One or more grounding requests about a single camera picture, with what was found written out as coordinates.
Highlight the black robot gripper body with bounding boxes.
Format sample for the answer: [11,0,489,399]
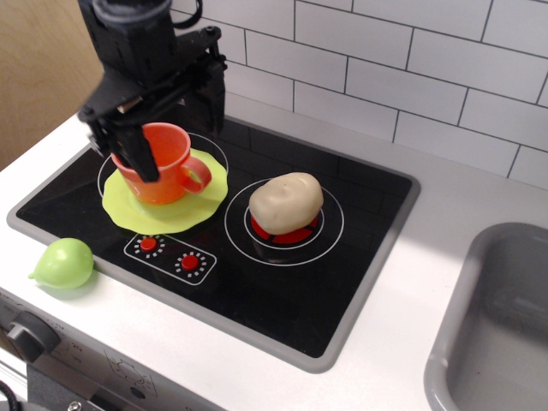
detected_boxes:
[79,1,227,148]

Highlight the lime green plastic plate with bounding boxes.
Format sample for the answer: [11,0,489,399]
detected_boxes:
[102,149,228,235]

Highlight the wooden side panel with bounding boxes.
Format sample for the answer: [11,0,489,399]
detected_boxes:
[1,1,103,167]

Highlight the orange plastic cup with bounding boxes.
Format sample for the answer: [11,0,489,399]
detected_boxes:
[111,122,212,205]

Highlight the grey oven knob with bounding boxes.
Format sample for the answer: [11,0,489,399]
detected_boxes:
[7,312,61,363]

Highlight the beige toy potato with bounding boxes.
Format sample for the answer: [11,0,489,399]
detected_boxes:
[248,172,324,235]

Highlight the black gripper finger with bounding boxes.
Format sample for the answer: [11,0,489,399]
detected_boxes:
[184,70,225,136]
[111,125,159,182]

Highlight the grey toy sink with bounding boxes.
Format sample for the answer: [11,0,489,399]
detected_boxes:
[424,223,547,410]

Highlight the green toy pear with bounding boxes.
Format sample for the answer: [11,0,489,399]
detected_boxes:
[28,238,94,289]

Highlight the grey oven front panel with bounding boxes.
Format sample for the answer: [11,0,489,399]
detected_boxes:
[1,292,217,410]

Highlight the black braided cable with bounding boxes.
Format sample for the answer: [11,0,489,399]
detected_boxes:
[0,378,22,411]

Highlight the black toy stovetop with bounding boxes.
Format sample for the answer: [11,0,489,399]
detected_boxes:
[7,107,420,373]

